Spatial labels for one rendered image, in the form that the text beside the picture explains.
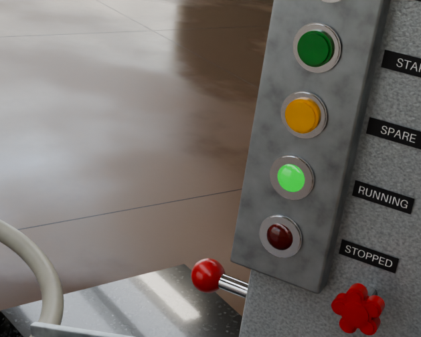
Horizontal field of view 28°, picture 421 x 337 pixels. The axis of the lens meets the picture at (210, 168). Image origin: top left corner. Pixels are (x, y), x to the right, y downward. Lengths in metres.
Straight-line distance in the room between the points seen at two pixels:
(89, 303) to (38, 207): 2.13
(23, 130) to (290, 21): 3.65
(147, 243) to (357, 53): 2.71
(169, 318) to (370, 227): 0.73
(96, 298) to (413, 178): 0.83
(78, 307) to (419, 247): 0.79
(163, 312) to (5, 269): 1.74
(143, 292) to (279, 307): 0.70
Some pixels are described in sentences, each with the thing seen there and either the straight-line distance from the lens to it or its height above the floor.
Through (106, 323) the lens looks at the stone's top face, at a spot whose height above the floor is 0.85.
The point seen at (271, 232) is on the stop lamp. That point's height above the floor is 1.29.
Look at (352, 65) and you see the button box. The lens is 0.60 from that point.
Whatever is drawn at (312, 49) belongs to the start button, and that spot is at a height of 1.44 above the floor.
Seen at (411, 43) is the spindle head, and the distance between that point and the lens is 0.60.
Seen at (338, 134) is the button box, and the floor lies 1.39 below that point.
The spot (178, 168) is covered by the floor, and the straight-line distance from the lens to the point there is 3.95.
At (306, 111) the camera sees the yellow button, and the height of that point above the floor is 1.40.
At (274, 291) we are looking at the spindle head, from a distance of 0.70.
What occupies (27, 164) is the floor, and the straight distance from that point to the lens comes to 3.84.
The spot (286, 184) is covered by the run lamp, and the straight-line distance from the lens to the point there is 0.63.
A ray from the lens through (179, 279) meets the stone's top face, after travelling 1.44.
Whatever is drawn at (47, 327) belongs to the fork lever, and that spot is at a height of 0.96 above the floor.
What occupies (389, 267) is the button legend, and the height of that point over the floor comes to 1.29.
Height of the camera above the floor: 1.59
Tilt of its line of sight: 24 degrees down
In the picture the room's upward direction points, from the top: 8 degrees clockwise
